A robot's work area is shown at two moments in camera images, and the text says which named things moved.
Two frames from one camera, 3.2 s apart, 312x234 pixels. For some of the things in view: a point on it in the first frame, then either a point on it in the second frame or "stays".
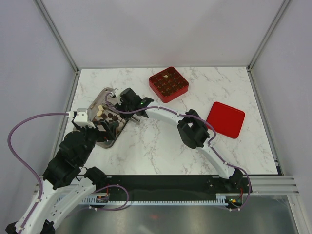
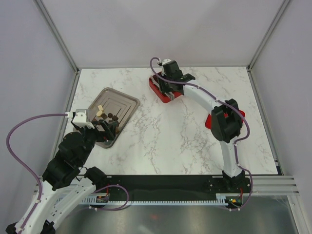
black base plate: x=171 y=187 stays
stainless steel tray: x=107 y=119 stays
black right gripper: x=125 y=116 to x=163 y=88
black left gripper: x=109 y=133 stays
